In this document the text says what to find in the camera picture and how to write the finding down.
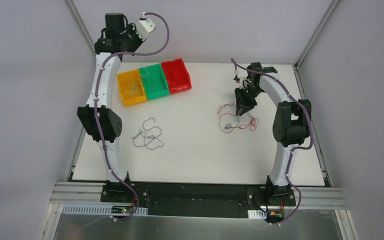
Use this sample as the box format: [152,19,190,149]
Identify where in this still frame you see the blue purple thin wire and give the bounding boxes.
[131,117,165,151]

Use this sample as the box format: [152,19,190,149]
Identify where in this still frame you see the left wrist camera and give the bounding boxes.
[136,18,156,38]

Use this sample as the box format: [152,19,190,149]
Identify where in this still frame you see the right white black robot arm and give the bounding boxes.
[234,62,313,205]

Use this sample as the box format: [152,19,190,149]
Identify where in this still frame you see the green plastic bin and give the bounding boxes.
[138,63,170,100]

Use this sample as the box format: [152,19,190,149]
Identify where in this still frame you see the white thin wire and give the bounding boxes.
[122,79,144,101]

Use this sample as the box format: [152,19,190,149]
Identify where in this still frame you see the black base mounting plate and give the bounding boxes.
[100,181,296,219]

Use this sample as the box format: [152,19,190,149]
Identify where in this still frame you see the aluminium front rail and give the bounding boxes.
[50,181,349,210]

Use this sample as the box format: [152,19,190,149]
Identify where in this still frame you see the yellow plastic bin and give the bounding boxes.
[116,69,148,107]

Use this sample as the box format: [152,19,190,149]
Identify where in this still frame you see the red plastic bin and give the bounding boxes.
[160,58,192,94]

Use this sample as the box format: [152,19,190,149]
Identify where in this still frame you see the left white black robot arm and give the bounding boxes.
[77,13,156,203]

